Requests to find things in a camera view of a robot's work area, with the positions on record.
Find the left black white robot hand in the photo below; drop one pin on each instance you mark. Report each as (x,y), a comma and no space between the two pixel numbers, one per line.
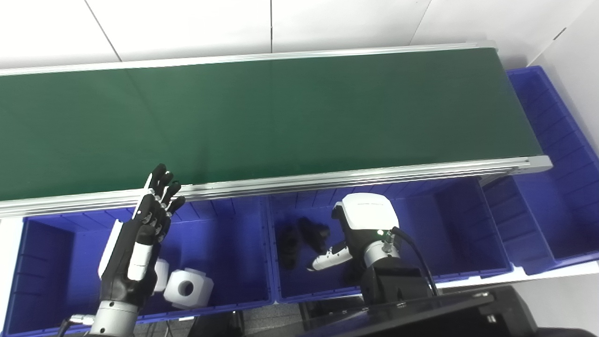
(131,262)

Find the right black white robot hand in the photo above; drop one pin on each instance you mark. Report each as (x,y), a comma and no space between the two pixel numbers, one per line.
(367,215)

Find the black flange part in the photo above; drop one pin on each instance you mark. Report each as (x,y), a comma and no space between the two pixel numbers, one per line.
(314,234)
(288,245)

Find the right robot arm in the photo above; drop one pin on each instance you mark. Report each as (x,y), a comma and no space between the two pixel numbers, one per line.
(393,281)

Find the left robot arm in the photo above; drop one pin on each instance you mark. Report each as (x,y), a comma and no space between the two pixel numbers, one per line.
(114,320)

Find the white cube part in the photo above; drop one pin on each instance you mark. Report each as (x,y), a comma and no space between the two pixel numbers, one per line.
(189,288)
(162,276)

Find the green conveyor belt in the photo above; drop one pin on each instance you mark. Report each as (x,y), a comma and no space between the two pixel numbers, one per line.
(304,180)
(281,117)

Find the blue bin with black parts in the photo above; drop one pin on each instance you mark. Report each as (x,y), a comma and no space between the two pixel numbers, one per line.
(458,234)

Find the blue bin with white parts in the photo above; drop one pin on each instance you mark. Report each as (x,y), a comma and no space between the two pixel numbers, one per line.
(224,252)

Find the blue bin at conveyor end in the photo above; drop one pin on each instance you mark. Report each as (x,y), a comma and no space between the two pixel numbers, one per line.
(552,187)

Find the black robot body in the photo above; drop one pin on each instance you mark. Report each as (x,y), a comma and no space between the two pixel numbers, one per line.
(444,318)

